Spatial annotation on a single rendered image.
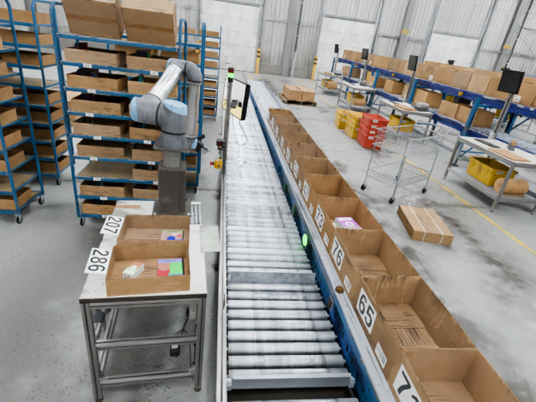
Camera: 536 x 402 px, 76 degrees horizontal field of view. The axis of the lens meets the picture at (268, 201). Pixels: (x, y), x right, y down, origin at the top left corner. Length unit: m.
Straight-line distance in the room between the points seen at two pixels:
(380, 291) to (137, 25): 2.70
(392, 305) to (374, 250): 0.41
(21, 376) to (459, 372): 2.27
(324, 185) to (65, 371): 2.06
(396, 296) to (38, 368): 2.08
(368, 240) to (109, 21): 2.61
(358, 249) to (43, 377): 1.96
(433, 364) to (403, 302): 0.41
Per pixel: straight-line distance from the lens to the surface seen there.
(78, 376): 2.53
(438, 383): 1.53
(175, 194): 2.38
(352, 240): 1.96
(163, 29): 3.26
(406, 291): 1.74
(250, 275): 1.86
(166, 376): 2.23
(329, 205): 2.27
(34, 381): 2.59
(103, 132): 3.43
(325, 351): 1.65
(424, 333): 1.70
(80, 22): 3.43
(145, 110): 2.28
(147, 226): 2.28
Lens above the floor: 1.94
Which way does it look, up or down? 26 degrees down
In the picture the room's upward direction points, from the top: 8 degrees clockwise
